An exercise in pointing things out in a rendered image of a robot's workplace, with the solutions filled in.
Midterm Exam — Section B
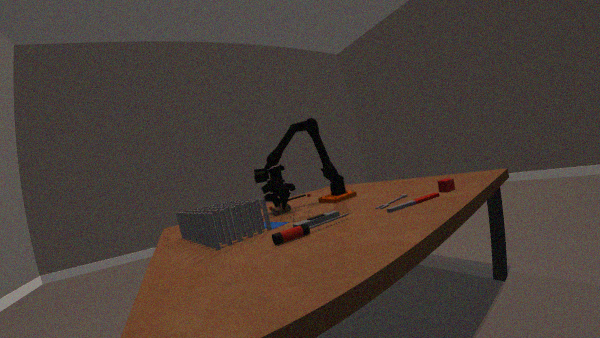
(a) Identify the red and black screwdriver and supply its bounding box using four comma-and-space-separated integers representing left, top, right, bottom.
272, 213, 349, 245

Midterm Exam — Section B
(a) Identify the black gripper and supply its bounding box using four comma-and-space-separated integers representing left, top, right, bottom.
263, 177, 295, 210

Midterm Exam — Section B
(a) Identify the brown handled tool with grey metal shaft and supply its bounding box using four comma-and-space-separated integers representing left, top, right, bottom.
269, 204, 291, 216

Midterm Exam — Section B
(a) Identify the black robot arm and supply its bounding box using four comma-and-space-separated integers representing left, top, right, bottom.
255, 118, 347, 196

